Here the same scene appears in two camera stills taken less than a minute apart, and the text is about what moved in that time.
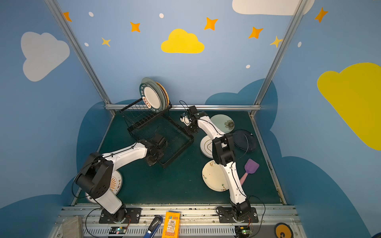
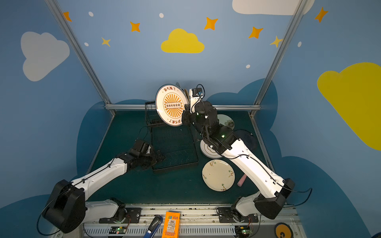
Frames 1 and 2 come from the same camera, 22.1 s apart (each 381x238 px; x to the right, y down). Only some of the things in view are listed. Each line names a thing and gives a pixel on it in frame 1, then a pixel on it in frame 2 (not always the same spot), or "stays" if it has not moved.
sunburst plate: x=116 y=184 to x=170 y=101
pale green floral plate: x=223 y=122 stays
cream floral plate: x=214 y=177 stays
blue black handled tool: x=154 y=227 stays
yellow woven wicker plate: x=166 y=93 to x=187 y=94
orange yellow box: x=171 y=224 stays
